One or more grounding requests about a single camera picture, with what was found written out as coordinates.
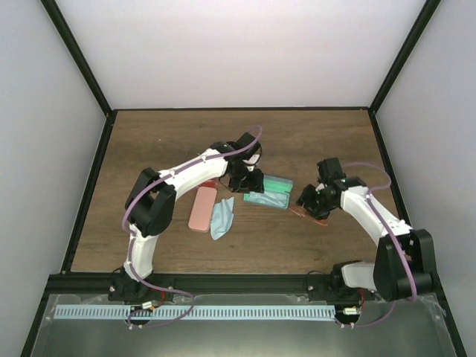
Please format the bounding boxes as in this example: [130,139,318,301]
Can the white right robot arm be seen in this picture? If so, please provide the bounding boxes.
[297,158,437,301]

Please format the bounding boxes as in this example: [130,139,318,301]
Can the black aluminium frame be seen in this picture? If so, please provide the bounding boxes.
[20,0,468,357]

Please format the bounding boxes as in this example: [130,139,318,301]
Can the light blue slotted cable duct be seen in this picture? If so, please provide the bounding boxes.
[53,304,335,321]

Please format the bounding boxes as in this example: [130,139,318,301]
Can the thin red sunglasses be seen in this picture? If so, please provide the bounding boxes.
[199,178,218,188]

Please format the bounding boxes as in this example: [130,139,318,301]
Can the orange transparent sunglasses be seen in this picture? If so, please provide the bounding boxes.
[289,206,328,227]

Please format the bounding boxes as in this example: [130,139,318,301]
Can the black front mounting rail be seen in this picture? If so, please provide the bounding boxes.
[48,272,440,302]

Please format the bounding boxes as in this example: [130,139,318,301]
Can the grey glasses case green lining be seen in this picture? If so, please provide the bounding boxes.
[264,175,294,202]

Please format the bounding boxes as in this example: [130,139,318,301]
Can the pink glasses case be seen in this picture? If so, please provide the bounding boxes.
[188,187,217,233]

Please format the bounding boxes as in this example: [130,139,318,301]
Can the light blue cleaning cloth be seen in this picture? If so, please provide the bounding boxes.
[244,192,289,209]

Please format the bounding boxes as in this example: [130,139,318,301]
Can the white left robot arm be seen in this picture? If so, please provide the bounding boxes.
[121,126,264,300]

